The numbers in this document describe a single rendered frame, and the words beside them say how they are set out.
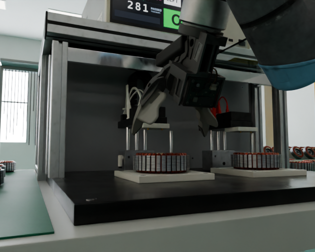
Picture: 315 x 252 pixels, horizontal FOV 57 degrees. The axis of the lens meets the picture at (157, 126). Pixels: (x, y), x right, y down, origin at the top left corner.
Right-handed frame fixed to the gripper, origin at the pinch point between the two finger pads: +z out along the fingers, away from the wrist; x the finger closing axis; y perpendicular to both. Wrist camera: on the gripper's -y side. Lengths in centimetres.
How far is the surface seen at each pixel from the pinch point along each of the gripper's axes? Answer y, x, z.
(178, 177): 7.5, -0.2, 4.6
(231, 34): -29.4, 28.4, -18.1
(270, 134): -252, 307, 122
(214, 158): -10.8, 21.0, 12.1
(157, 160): 3.6, -2.9, 3.4
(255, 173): 7.3, 17.1, 4.4
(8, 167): -49, -30, 38
